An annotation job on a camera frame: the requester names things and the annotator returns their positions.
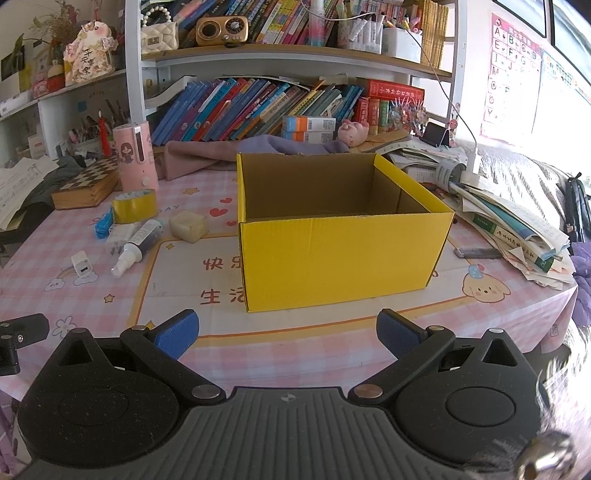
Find pastel gradient bottle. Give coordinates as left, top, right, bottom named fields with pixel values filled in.
left=307, top=0, right=329, bottom=47

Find purple fabric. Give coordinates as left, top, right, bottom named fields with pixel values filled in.
left=570, top=240, right=591, bottom=328

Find gold retro radio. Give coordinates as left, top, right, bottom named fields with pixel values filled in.
left=196, top=16, right=249, bottom=47

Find stack of yellow books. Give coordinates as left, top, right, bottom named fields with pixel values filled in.
left=422, top=0, right=451, bottom=70

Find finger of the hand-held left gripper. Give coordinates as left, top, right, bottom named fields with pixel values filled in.
left=0, top=314, right=49, bottom=376

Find dark grey cloth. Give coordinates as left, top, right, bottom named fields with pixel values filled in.
left=18, top=156, right=98, bottom=217

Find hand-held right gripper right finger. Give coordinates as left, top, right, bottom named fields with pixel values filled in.
left=348, top=308, right=539, bottom=409

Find dried flower bouquet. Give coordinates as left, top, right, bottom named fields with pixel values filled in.
left=31, top=0, right=81, bottom=49

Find grey quilted blanket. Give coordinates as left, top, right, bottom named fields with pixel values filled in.
left=475, top=141, right=591, bottom=241

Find black phone stand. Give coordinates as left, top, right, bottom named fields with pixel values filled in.
left=422, top=121, right=452, bottom=148

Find red boxed book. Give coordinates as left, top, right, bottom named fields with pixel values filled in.
left=356, top=78, right=426, bottom=100

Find red slim bottle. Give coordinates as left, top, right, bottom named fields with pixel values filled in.
left=98, top=116, right=112, bottom=158

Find pink pig plush toy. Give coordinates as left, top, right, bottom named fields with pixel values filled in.
left=337, top=119, right=370, bottom=147

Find colourful spiky toy figure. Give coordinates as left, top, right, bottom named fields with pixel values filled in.
left=388, top=98, right=428, bottom=137

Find alphabet wall poster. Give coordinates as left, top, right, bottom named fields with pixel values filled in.
left=480, top=11, right=546, bottom=141

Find small spray bottle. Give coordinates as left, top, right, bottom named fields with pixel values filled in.
left=111, top=219, right=164, bottom=279

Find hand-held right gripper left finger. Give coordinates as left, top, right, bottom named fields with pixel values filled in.
left=46, top=309, right=227, bottom=409

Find white storage box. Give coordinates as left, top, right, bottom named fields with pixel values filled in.
left=382, top=28, right=423, bottom=64

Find orange and blue carton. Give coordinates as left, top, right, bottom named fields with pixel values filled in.
left=281, top=115, right=337, bottom=132
left=281, top=130, right=335, bottom=144

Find white charger plug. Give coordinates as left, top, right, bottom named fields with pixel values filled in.
left=71, top=250, right=99, bottom=280

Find blue plastic clip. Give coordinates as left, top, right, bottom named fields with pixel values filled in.
left=93, top=205, right=115, bottom=239

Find loose paper sheets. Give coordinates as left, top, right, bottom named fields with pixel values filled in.
left=0, top=156, right=60, bottom=232

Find black bag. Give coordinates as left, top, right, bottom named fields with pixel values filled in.
left=563, top=173, right=591, bottom=243

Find white wall chart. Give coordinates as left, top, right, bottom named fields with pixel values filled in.
left=538, top=48, right=591, bottom=153

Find yellow tape roll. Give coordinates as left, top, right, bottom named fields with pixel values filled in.
left=112, top=189, right=159, bottom=225

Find row of colourful books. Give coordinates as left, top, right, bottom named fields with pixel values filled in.
left=150, top=76, right=365, bottom=144

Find white quilted pearl handbag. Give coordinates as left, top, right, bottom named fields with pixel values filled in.
left=140, top=6, right=179, bottom=52

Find pink cylindrical humidifier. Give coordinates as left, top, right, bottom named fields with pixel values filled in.
left=112, top=121, right=159, bottom=192

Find yellow cardboard box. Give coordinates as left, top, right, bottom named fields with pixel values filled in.
left=236, top=152, right=455, bottom=313

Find white power adapter with cable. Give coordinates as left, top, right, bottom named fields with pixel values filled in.
left=455, top=148, right=483, bottom=185

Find wooden chessboard box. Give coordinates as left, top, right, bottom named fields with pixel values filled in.
left=51, top=154, right=123, bottom=210

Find pile of papers and books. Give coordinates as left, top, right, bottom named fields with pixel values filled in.
left=383, top=138, right=575, bottom=289

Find shelf row of thin books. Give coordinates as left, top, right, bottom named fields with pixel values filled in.
left=175, top=0, right=340, bottom=47

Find fuzzy grey garment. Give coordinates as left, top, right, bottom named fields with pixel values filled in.
left=531, top=318, right=591, bottom=480

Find purple and mauve cloth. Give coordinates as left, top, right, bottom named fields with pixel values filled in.
left=164, top=135, right=354, bottom=182

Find white bookshelf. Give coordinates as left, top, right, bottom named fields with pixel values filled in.
left=0, top=0, right=467, bottom=171

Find cream soap block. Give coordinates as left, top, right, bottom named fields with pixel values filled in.
left=169, top=211, right=208, bottom=243

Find white marker holder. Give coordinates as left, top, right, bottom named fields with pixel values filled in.
left=337, top=9, right=384, bottom=55

